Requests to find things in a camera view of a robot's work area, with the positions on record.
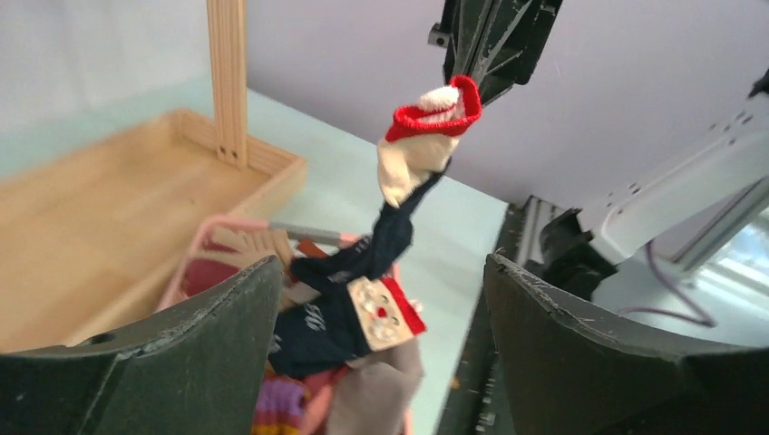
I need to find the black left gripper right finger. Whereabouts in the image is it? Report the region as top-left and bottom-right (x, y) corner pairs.
(483, 254), (768, 435)

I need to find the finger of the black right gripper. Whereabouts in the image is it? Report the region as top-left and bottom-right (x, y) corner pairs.
(477, 0), (562, 106)
(428, 0), (499, 84)

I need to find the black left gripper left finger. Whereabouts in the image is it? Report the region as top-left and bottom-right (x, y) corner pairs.
(1, 256), (282, 434)

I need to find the navy santa sock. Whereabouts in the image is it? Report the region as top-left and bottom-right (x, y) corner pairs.
(290, 75), (482, 292)
(268, 276), (427, 378)

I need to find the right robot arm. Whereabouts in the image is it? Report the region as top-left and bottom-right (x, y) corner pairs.
(429, 1), (768, 299)

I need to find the wooden hanger stand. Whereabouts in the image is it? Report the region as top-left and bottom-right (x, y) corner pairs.
(1, 1), (307, 352)

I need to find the purple striped sock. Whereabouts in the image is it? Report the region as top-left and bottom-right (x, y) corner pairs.
(251, 373), (309, 435)

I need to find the beige red striped sock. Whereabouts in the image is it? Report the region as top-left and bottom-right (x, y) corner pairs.
(194, 227), (326, 305)

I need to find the grey sock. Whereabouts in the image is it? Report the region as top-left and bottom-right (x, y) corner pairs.
(326, 340), (424, 435)

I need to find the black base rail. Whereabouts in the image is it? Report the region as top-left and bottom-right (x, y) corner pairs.
(435, 196), (564, 435)

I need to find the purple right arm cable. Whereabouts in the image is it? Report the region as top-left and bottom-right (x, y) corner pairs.
(615, 239), (717, 329)

